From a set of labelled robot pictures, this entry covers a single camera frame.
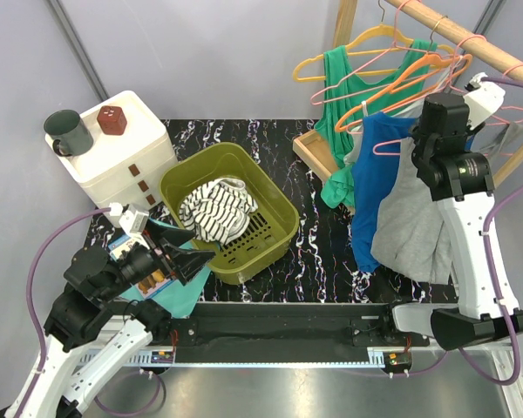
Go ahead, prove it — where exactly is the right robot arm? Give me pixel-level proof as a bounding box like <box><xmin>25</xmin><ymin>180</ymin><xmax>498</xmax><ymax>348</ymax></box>
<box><xmin>378</xmin><ymin>92</ymin><xmax>523</xmax><ymax>351</ymax></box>

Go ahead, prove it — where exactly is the blue tank top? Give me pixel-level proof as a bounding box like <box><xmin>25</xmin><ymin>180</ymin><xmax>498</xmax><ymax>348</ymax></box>
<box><xmin>351</xmin><ymin>103</ymin><xmax>424</xmax><ymax>273</ymax></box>

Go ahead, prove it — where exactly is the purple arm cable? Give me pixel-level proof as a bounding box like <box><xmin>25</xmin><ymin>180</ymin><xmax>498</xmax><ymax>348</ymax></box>
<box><xmin>12</xmin><ymin>206</ymin><xmax>166</xmax><ymax>415</ymax></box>
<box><xmin>400</xmin><ymin>76</ymin><xmax>523</xmax><ymax>387</ymax></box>

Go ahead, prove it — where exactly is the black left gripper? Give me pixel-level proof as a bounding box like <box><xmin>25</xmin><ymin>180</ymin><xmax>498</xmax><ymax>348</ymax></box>
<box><xmin>101</xmin><ymin>218</ymin><xmax>217</xmax><ymax>300</ymax></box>

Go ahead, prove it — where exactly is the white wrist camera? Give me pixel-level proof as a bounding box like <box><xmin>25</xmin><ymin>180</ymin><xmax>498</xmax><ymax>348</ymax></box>
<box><xmin>108</xmin><ymin>202</ymin><xmax>149</xmax><ymax>236</ymax></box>
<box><xmin>463</xmin><ymin>72</ymin><xmax>506</xmax><ymax>131</ymax></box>

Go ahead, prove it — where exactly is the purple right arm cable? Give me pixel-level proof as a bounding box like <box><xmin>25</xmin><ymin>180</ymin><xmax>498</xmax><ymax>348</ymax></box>
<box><xmin>400</xmin><ymin>76</ymin><xmax>523</xmax><ymax>387</ymax></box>

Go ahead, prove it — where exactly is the wooden clothes rack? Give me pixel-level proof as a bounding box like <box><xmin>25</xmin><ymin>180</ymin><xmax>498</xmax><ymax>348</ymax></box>
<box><xmin>292</xmin><ymin>0</ymin><xmax>523</xmax><ymax>188</ymax></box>

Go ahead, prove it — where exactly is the dark green mug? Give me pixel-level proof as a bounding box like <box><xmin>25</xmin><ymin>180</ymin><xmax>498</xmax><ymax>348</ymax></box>
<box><xmin>44</xmin><ymin>110</ymin><xmax>93</xmax><ymax>158</ymax></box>

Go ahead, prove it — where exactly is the white drawer unit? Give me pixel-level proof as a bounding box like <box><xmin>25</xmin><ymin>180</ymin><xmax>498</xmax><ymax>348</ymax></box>
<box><xmin>57</xmin><ymin>91</ymin><xmax>177</xmax><ymax>208</ymax></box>

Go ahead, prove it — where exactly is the pink wire hanger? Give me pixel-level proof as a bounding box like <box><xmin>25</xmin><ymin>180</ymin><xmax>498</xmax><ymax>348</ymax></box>
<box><xmin>309</xmin><ymin>0</ymin><xmax>415</xmax><ymax>107</ymax></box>

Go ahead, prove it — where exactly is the olive green plastic basket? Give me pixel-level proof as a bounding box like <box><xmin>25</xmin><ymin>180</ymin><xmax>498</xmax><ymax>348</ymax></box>
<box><xmin>159</xmin><ymin>142</ymin><xmax>299</xmax><ymax>285</ymax></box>

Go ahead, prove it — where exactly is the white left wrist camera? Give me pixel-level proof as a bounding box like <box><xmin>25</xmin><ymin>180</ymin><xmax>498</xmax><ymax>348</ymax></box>
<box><xmin>108</xmin><ymin>202</ymin><xmax>149</xmax><ymax>236</ymax></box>

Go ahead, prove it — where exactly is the light grey tank top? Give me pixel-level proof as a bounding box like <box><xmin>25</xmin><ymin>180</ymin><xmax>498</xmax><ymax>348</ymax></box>
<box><xmin>343</xmin><ymin>69</ymin><xmax>450</xmax><ymax>165</ymax></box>

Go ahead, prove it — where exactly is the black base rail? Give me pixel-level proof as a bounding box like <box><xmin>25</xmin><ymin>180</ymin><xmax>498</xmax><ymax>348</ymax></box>
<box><xmin>65</xmin><ymin>300</ymin><xmax>454</xmax><ymax>349</ymax></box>

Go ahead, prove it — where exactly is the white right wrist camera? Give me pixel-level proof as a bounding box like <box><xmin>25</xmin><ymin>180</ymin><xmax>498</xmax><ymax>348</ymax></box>
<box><xmin>463</xmin><ymin>72</ymin><xmax>506</xmax><ymax>131</ymax></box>

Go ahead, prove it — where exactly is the orange plastic hanger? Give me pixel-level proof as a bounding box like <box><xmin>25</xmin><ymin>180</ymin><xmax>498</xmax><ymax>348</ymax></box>
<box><xmin>335</xmin><ymin>53</ymin><xmax>473</xmax><ymax>132</ymax></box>

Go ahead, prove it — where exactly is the white cable duct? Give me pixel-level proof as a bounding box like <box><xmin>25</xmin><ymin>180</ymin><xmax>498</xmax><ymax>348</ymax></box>
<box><xmin>78</xmin><ymin>347</ymin><xmax>415</xmax><ymax>367</ymax></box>

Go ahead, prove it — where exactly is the yellow velvet hanger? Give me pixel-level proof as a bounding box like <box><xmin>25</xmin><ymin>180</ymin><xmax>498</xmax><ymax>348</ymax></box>
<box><xmin>292</xmin><ymin>0</ymin><xmax>456</xmax><ymax>85</ymax></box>

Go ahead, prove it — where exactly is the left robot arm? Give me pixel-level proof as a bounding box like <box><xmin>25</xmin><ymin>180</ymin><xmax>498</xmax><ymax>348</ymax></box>
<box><xmin>0</xmin><ymin>224</ymin><xmax>215</xmax><ymax>417</ymax></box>

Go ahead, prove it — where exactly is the dark red cube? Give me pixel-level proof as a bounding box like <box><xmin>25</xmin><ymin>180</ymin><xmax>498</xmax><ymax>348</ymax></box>
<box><xmin>97</xmin><ymin>105</ymin><xmax>127</xmax><ymax>136</ymax></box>

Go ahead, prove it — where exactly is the green tank top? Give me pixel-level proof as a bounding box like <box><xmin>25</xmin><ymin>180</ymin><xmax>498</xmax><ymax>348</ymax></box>
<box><xmin>313</xmin><ymin>37</ymin><xmax>438</xmax><ymax>209</ymax></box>

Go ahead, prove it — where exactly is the black white striped tank top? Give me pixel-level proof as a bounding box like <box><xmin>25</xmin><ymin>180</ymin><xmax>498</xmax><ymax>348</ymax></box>
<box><xmin>178</xmin><ymin>177</ymin><xmax>259</xmax><ymax>246</ymax></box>

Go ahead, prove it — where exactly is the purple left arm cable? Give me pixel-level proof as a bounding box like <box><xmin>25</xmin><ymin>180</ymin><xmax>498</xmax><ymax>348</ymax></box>
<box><xmin>12</xmin><ymin>206</ymin><xmax>166</xmax><ymax>415</ymax></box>

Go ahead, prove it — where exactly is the pink hanger under blue top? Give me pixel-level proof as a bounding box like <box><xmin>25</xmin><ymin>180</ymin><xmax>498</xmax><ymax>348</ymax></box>
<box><xmin>343</xmin><ymin>33</ymin><xmax>489</xmax><ymax>136</ymax></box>

